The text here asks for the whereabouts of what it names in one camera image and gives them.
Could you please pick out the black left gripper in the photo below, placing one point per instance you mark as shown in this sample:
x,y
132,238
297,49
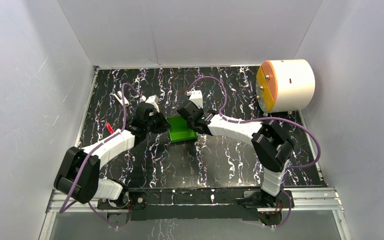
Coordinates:
x,y
162,122

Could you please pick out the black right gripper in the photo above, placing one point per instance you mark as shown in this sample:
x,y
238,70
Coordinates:
x,y
201,109

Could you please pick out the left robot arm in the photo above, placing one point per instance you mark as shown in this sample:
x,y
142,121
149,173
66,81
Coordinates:
x,y
79,172

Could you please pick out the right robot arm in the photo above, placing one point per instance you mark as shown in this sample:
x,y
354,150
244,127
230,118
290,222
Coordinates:
x,y
272,145

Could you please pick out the small white plastic clip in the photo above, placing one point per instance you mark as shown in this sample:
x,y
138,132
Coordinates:
x,y
119,96

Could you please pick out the small red marker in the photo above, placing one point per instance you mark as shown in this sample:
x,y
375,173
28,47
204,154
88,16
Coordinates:
x,y
109,128

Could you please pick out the white cylinder with coloured face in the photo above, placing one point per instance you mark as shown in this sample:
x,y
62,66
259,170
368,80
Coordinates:
x,y
284,85

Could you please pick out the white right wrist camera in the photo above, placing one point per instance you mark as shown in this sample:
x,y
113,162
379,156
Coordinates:
x,y
196,97

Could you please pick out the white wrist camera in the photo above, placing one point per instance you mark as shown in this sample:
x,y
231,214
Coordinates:
x,y
196,97
153,100

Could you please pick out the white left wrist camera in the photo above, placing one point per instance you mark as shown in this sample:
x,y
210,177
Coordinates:
x,y
153,100

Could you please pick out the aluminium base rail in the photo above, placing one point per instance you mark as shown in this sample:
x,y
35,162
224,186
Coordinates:
x,y
297,198

